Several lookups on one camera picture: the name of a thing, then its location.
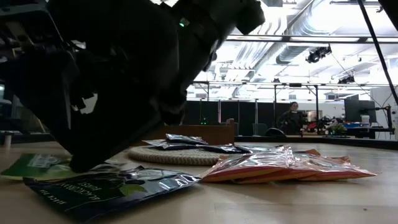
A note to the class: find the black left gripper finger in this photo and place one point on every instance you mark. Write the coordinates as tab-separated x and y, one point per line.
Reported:
93	140

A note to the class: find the lemon lime tea packet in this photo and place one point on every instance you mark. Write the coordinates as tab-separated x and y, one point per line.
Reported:
31	165

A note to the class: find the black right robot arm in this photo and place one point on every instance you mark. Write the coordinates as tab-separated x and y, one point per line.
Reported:
390	9

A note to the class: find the wooden tea box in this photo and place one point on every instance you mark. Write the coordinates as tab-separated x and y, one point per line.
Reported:
211	135

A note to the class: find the peach tea packet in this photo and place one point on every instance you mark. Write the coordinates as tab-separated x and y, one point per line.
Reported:
245	169
273	180
335	169

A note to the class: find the round woven white placemat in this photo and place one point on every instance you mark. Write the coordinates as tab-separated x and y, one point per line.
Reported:
174	155

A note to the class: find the person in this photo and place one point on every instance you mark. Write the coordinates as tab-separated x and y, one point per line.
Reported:
290	119

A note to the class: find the black ceiling light rig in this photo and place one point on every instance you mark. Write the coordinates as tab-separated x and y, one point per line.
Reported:
318	53
346	80

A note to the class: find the black metal gantry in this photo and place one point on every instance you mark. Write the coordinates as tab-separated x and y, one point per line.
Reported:
316	102

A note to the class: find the small green plant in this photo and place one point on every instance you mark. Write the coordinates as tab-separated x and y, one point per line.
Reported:
338	128

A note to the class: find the black monitor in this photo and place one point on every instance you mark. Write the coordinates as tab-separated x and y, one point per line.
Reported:
357	110

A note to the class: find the white bucket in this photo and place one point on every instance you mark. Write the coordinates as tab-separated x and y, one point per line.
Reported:
365	120

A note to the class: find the black partition wall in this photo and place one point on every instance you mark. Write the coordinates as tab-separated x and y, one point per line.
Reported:
236	112

